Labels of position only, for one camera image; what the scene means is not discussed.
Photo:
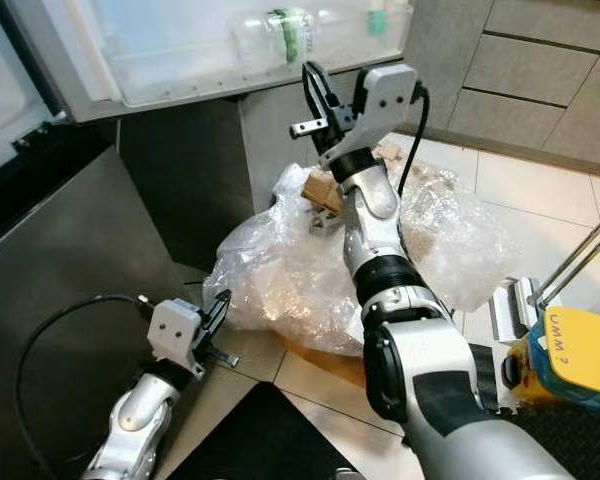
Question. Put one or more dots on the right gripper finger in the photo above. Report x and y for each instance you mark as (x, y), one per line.
(317, 95)
(334, 100)

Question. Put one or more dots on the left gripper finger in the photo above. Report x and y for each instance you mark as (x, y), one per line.
(218, 312)

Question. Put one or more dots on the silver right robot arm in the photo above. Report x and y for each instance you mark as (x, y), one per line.
(450, 380)

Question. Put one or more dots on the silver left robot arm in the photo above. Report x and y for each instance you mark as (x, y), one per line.
(135, 420)

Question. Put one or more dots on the clear fridge door shelf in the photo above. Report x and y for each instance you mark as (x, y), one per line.
(170, 75)

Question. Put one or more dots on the steel fridge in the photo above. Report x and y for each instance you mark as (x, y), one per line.
(60, 260)

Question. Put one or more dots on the clear green-label water bottle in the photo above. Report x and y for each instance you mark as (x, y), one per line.
(285, 35)

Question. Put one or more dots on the brown pulp packing insert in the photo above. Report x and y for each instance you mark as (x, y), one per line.
(322, 192)

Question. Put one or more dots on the clear plastic wrap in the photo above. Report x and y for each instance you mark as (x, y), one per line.
(280, 270)

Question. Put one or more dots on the black flat pad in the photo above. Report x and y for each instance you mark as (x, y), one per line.
(250, 440)

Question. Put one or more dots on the large brown cardboard box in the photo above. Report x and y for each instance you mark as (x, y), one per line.
(320, 355)

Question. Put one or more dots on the grey kitchen cabinets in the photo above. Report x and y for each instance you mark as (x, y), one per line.
(530, 70)

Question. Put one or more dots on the small black plate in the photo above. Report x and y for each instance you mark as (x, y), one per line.
(488, 375)

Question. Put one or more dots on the yellow-lid blue container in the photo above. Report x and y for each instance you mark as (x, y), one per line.
(575, 345)

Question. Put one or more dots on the black interlocking foam mat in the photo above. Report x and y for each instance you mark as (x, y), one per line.
(570, 445)

